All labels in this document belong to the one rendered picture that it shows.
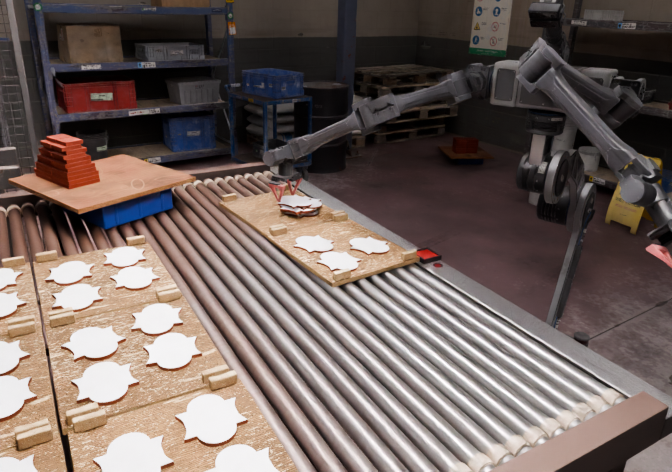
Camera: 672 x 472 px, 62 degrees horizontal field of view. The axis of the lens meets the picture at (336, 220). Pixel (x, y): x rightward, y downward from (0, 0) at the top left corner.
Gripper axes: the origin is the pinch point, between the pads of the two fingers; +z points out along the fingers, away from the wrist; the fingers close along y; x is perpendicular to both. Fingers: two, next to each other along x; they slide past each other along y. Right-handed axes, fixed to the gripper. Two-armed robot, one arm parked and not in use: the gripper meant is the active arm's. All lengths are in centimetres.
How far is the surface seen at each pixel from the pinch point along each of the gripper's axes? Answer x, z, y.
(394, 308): 67, 7, 44
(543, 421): 112, 6, 70
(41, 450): 34, 5, 129
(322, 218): 17.2, 5.5, 0.2
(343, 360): 66, 7, 73
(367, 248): 45.0, 4.4, 17.3
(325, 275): 42, 5, 40
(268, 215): -1.8, 5.7, 9.1
